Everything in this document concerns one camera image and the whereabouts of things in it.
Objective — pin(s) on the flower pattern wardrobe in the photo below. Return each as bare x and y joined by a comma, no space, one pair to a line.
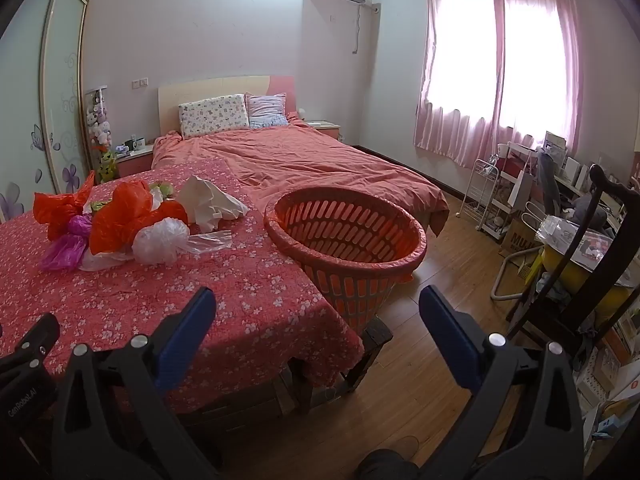
65,110

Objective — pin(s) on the pink and white nightstand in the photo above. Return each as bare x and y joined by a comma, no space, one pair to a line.
135,162
322,127

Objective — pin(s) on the white translucent plastic bag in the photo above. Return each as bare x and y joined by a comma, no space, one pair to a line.
160,242

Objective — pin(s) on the red floral tablecloth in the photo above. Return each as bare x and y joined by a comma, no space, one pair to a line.
150,300

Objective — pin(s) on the white metal tube stand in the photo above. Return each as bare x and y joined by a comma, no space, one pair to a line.
500,275

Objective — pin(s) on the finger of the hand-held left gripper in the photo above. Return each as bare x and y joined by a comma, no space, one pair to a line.
42,332

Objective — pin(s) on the white paper bag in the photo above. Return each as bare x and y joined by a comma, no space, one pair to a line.
520,185

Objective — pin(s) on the white shelf trolley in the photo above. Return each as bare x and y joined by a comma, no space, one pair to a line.
505,220

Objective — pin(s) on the orange duvet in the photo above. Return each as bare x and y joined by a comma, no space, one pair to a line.
300,160

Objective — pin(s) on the wall outlet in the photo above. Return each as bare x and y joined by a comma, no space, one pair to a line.
140,82

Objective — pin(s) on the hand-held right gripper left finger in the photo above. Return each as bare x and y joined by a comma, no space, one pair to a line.
192,320

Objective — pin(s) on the hanging plush toys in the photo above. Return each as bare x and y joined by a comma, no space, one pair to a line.
97,120

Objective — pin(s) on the olive green plastic bag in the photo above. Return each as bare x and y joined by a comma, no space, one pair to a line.
162,191

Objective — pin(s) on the grey office chair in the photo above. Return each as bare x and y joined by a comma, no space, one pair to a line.
547,180

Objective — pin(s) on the orange plastic laundry basket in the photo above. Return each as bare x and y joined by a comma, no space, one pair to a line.
345,225

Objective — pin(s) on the dark wooden table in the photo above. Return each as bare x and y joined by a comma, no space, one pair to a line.
372,340

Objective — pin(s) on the yellow tub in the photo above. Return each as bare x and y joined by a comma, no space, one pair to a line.
572,275

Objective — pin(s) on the pale plastic bag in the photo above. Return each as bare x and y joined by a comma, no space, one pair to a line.
205,195

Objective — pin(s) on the clear plastic bag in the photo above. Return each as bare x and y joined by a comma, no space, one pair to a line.
210,242

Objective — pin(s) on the striped pink pillow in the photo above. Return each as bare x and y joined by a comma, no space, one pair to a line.
267,110

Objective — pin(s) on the floral print pillow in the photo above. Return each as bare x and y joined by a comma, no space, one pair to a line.
212,115

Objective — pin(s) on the orange plastic bag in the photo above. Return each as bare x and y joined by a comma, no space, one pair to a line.
55,207
125,215

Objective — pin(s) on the green plush toy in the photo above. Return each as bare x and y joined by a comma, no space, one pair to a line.
107,165

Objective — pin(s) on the plastic wrapped package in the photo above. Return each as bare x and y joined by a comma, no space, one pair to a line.
565,232

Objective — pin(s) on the dark wooden chair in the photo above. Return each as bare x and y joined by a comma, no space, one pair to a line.
595,210

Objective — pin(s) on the shiny green plastic bag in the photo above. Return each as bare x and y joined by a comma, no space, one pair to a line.
97,205

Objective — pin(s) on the magenta plastic bag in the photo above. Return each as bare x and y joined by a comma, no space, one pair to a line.
65,250

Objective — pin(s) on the beige and pink headboard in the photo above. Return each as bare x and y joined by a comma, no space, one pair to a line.
210,87

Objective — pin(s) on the pink curtain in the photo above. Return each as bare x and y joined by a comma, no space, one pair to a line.
565,85
450,130

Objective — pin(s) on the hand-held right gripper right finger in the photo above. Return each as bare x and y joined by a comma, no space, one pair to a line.
450,330

